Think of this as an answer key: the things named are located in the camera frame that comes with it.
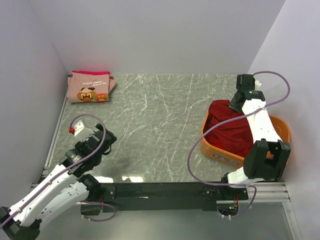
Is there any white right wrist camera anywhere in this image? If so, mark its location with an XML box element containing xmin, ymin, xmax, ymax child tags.
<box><xmin>254</xmin><ymin>79</ymin><xmax>262</xmax><ymax>90</ymax></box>

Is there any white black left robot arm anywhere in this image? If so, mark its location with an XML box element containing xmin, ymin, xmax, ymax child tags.
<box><xmin>0</xmin><ymin>130</ymin><xmax>117</xmax><ymax>240</ymax></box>

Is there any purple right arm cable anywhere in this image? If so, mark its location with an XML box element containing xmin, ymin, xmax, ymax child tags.
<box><xmin>187</xmin><ymin>70</ymin><xmax>291</xmax><ymax>219</ymax></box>

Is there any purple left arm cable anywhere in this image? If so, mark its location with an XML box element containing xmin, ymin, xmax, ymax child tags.
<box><xmin>0</xmin><ymin>113</ymin><xmax>118</xmax><ymax>230</ymax></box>

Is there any dark red t shirt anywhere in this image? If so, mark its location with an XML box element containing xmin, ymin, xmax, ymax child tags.
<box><xmin>204</xmin><ymin>99</ymin><xmax>254</xmax><ymax>154</ymax></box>

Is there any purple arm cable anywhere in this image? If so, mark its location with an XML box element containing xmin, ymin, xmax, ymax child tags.
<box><xmin>187</xmin><ymin>70</ymin><xmax>291</xmax><ymax>219</ymax></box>
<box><xmin>0</xmin><ymin>113</ymin><xmax>118</xmax><ymax>230</ymax></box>

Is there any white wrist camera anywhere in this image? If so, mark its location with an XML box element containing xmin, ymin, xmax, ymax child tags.
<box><xmin>68</xmin><ymin>120</ymin><xmax>94</xmax><ymax>142</ymax></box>
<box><xmin>254</xmin><ymin>79</ymin><xmax>262</xmax><ymax>90</ymax></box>

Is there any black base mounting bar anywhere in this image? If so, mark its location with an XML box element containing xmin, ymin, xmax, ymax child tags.
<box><xmin>80</xmin><ymin>182</ymin><xmax>249</xmax><ymax>216</ymax></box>

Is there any pink folded graphic t shirt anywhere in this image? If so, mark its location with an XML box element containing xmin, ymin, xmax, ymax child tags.
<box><xmin>66</xmin><ymin>70</ymin><xmax>117</xmax><ymax>104</ymax></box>

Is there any orange plastic basket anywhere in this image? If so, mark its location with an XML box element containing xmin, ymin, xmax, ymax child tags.
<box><xmin>198</xmin><ymin>115</ymin><xmax>291</xmax><ymax>169</ymax></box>

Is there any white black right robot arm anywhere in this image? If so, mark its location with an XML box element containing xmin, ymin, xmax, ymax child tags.
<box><xmin>219</xmin><ymin>74</ymin><xmax>291</xmax><ymax>200</ymax></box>

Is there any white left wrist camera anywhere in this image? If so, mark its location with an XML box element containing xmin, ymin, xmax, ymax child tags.
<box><xmin>68</xmin><ymin>120</ymin><xmax>94</xmax><ymax>142</ymax></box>

